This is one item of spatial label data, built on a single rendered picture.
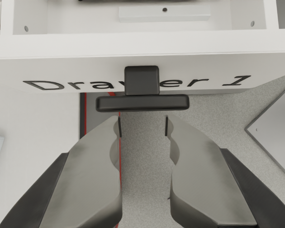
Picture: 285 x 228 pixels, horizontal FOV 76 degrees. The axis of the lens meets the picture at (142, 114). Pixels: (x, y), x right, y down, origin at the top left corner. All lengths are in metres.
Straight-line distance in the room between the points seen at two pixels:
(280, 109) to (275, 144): 0.20
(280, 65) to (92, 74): 0.16
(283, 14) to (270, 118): 0.87
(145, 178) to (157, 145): 0.19
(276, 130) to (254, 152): 0.17
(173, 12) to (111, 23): 0.08
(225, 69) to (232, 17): 0.11
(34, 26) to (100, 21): 0.07
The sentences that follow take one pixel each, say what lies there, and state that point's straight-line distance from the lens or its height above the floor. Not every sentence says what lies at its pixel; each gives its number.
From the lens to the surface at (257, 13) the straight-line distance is 0.23.
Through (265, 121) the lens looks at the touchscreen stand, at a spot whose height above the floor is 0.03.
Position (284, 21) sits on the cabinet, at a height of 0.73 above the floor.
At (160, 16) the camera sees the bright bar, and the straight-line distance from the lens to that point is 0.24.
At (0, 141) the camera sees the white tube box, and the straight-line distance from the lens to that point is 0.35.
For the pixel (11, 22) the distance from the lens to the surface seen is 0.22.
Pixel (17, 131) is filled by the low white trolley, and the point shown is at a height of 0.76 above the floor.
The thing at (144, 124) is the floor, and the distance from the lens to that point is 1.05.
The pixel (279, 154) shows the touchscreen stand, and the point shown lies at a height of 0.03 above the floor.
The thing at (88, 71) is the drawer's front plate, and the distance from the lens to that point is 0.17.
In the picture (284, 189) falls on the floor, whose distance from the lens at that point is 1.35.
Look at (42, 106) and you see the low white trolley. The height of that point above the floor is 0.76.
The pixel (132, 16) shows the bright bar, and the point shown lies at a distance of 0.24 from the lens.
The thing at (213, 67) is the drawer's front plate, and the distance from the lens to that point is 0.17.
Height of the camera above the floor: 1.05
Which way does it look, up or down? 84 degrees down
